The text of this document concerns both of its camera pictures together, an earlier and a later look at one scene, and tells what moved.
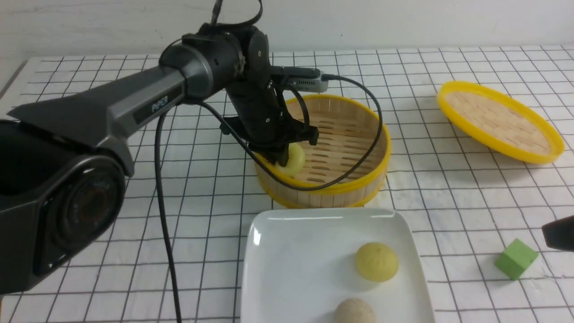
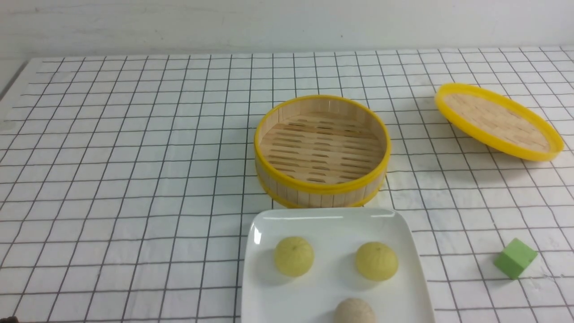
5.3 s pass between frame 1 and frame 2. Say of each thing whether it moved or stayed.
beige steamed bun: stayed
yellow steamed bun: moved
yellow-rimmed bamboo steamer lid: stayed
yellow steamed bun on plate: stayed
